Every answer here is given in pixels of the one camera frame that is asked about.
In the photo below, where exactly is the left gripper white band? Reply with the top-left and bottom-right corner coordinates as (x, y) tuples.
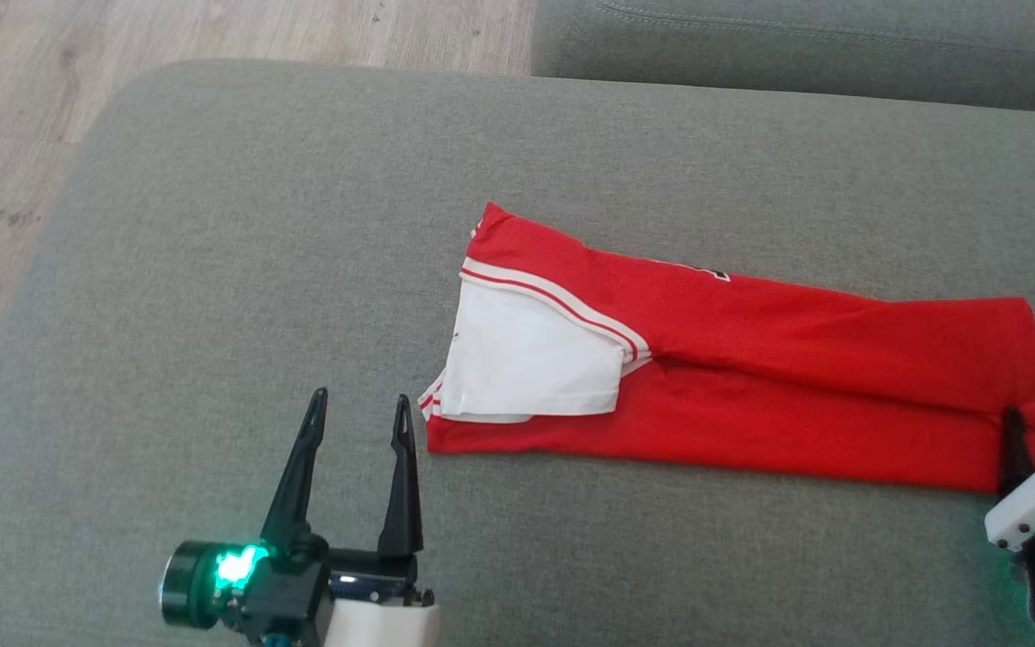
(223, 388), (440, 647)

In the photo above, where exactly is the red and white basketball jersey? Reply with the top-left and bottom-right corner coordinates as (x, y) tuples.
(417, 202), (1035, 496)

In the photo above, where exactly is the grey fabric sofa seat cushion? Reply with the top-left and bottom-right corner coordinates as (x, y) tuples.
(0, 58), (1035, 647)

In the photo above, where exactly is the grey fabric sofa back cushion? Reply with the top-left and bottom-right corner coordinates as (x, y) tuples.
(530, 0), (1035, 116)

